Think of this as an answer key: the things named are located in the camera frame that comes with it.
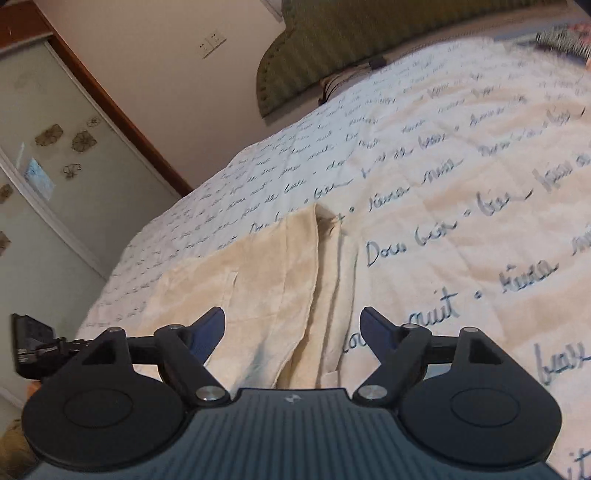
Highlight wardrobe sliding door with flowers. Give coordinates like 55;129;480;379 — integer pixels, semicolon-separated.
0;2;195;411

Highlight striped pillow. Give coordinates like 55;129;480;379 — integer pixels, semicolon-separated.
318;65;370;106

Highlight small black device on bed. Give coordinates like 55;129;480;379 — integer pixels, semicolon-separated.
368;56;388;70

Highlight green upholstered headboard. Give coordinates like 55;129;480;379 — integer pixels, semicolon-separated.
256;0;556;117

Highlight white wall socket pair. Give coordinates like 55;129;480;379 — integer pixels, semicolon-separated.
198;30;226;59

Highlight pink patterned blanket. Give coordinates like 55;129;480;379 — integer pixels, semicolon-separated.
535;22;591;70

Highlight white script-print quilt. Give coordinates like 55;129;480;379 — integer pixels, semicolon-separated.
95;39;590;479

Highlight cream fleece pants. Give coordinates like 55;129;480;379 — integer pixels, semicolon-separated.
75;202;371;393

